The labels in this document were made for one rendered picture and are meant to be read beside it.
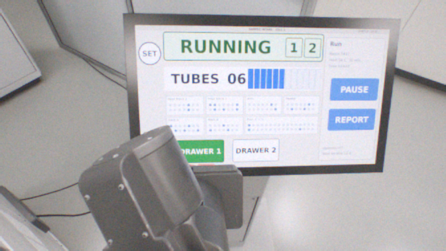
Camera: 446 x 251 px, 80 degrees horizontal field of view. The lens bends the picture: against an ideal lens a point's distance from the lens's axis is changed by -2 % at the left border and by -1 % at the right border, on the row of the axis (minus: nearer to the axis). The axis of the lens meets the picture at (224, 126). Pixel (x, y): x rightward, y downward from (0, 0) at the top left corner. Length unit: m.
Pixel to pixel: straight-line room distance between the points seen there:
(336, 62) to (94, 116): 1.76
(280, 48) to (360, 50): 0.16
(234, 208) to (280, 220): 1.29
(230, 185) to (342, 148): 0.35
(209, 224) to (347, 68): 0.44
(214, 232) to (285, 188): 1.47
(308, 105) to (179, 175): 0.41
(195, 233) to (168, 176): 0.04
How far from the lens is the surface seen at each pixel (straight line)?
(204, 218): 0.22
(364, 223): 1.76
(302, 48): 0.54
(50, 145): 2.03
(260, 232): 1.50
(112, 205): 0.17
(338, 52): 0.57
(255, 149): 0.54
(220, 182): 0.29
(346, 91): 0.58
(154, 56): 0.52
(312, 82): 0.55
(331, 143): 0.59
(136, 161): 0.17
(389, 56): 0.63
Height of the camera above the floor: 1.44
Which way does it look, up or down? 51 degrees down
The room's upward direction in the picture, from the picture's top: 5 degrees clockwise
